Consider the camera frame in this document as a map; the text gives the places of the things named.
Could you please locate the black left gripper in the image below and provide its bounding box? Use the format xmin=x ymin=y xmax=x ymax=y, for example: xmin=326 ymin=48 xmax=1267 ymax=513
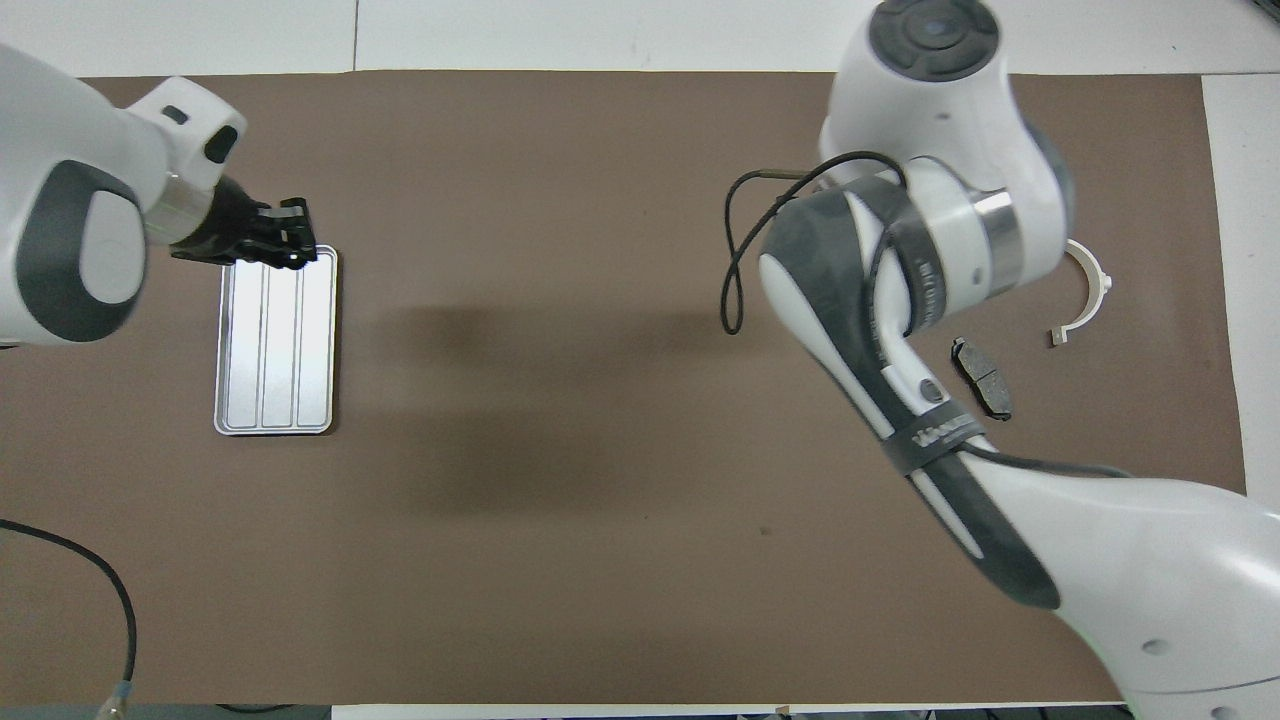
xmin=170 ymin=175 xmax=319 ymax=271

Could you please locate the white curved plastic bracket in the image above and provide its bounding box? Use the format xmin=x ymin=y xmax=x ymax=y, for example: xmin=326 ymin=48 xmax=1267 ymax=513
xmin=1047 ymin=238 xmax=1113 ymax=348

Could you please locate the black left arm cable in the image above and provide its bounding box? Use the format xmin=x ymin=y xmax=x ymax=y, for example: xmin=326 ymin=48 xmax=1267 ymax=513
xmin=0 ymin=518 xmax=139 ymax=720

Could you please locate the long grey brake pad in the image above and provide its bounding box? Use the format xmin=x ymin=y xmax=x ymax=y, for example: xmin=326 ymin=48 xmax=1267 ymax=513
xmin=950 ymin=337 xmax=1014 ymax=422

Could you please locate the silver metal tray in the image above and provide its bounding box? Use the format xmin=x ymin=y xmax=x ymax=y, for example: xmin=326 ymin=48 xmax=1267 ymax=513
xmin=213 ymin=245 xmax=339 ymax=437

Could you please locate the brown table mat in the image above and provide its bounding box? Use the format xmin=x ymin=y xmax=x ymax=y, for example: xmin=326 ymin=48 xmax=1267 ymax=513
xmin=0 ymin=70 xmax=1271 ymax=706

